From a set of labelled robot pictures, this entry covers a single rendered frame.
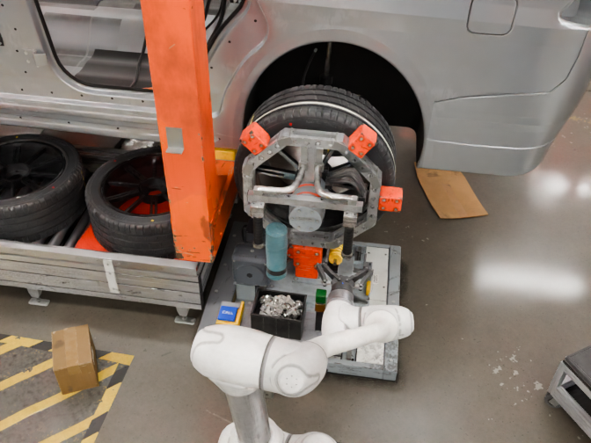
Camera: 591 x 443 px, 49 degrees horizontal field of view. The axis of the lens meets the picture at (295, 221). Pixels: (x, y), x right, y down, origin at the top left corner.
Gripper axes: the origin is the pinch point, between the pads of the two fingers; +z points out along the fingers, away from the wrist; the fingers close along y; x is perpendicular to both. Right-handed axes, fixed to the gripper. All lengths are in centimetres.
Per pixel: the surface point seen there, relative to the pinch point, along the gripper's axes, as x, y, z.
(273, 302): -24.7, -26.2, -4.4
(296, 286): -59, -22, 39
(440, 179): -79, 51, 165
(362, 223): -7.9, 4.8, 28.8
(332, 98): 36, -12, 49
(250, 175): 11, -41, 28
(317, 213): 7.0, -12.7, 14.0
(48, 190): -31, -146, 56
